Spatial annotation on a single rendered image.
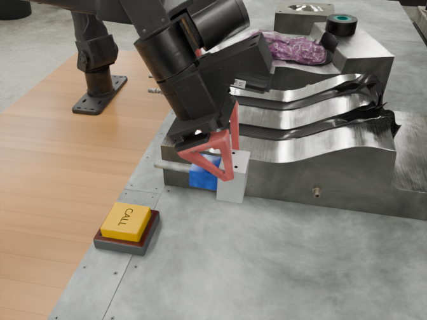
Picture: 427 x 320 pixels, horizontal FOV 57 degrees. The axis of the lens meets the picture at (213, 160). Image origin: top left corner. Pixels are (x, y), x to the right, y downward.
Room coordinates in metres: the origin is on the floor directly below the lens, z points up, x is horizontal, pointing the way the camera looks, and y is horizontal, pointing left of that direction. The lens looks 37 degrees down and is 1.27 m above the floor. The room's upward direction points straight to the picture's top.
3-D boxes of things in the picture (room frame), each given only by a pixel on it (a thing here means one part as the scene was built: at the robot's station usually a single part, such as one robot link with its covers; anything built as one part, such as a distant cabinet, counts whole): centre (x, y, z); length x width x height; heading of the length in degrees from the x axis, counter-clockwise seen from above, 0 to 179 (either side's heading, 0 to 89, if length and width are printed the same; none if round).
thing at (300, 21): (1.42, -0.32, 0.84); 0.20 x 0.15 x 0.07; 78
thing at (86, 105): (0.91, 0.29, 0.84); 0.20 x 0.07 x 0.08; 169
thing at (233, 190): (0.43, 0.02, 0.93); 0.13 x 0.05 x 0.05; 79
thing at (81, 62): (0.90, 0.28, 0.90); 0.09 x 0.06 x 0.06; 136
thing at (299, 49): (0.99, -0.17, 0.90); 0.26 x 0.18 x 0.08; 96
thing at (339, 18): (1.06, -0.34, 0.93); 0.08 x 0.08 x 0.04
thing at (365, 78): (0.64, -0.17, 0.92); 0.35 x 0.16 x 0.09; 78
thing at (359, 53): (0.99, -0.17, 0.86); 0.50 x 0.26 x 0.11; 96
